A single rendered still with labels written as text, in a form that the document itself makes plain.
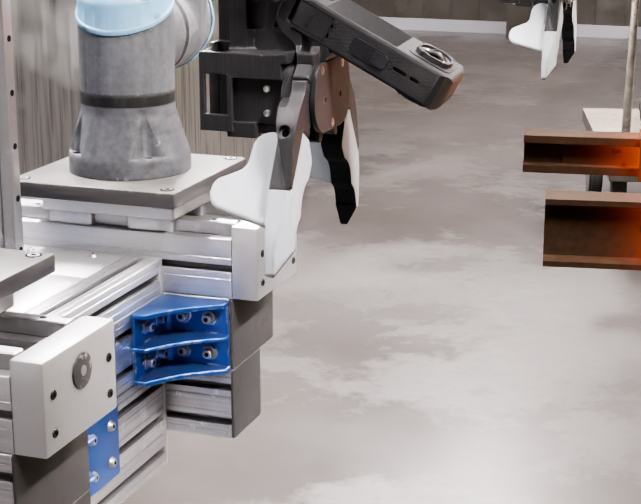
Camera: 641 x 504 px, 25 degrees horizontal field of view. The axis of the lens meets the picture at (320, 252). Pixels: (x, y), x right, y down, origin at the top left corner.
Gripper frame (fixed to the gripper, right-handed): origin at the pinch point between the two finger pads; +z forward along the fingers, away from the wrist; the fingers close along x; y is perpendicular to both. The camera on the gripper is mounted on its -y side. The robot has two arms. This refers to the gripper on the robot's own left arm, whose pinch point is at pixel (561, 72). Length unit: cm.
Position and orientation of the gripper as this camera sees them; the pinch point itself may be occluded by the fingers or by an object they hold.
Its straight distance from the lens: 184.3
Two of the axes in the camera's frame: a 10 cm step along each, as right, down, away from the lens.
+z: 0.0, 9.6, 2.6
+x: -3.3, 2.5, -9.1
